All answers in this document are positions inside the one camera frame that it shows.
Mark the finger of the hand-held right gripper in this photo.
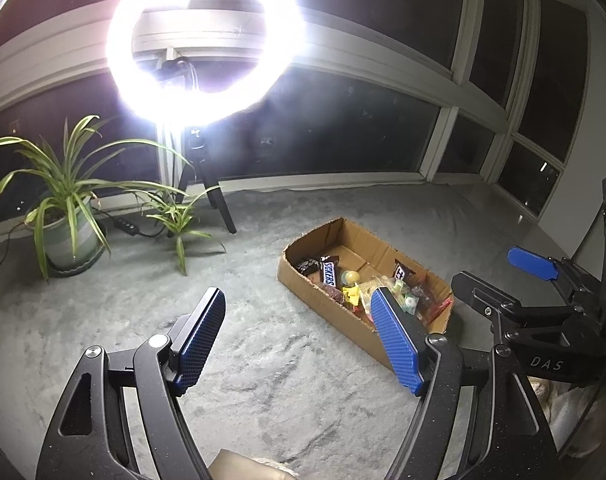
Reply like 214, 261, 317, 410
507, 246, 591, 287
450, 270, 530, 322

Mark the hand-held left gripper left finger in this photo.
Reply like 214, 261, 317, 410
35, 286, 227, 480

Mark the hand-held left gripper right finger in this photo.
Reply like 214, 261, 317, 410
369, 286, 560, 480

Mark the red candy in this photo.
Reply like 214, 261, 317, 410
415, 272, 454, 326

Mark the large cracker pack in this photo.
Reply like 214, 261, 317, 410
358, 275, 398, 311

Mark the cardboard box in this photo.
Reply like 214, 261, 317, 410
277, 216, 454, 371

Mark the person's right forearm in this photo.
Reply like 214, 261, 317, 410
530, 377, 604, 456

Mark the small spider plant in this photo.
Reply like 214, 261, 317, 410
145, 185, 228, 277

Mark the green pot saucer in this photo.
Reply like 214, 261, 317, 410
45, 220, 111, 278

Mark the green plant pot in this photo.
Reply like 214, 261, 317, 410
33, 200, 108, 270

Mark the black tripod stand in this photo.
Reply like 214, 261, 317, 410
175, 125, 238, 235

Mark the large spider plant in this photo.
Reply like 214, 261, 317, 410
0, 114, 194, 283

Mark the black phone holder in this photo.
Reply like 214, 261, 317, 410
158, 47, 198, 91

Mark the black cable with controller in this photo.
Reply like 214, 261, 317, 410
95, 210, 168, 233

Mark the white window frame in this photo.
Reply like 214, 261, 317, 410
0, 0, 604, 231

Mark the bright ring light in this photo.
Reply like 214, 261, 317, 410
105, 0, 308, 126

